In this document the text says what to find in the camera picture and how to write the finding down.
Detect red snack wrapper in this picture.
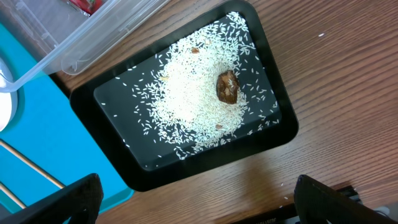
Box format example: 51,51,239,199
68,0,103,15

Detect brown food scrap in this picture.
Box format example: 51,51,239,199
216,70,239,105

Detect wooden chopstick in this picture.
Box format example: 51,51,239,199
0,183,26,209
1,140,65,189

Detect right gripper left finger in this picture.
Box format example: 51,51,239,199
1,173,103,224

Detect teal plastic serving tray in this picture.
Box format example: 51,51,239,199
1,24,134,213

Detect black food waste tray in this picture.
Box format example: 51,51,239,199
70,1,299,192

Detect grey-green small bowl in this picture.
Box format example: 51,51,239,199
1,59,18,131

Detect clear plastic waste bin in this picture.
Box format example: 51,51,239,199
1,0,168,93

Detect white rice grains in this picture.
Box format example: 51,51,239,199
116,12,266,160

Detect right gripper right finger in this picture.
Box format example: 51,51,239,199
294,175,397,224

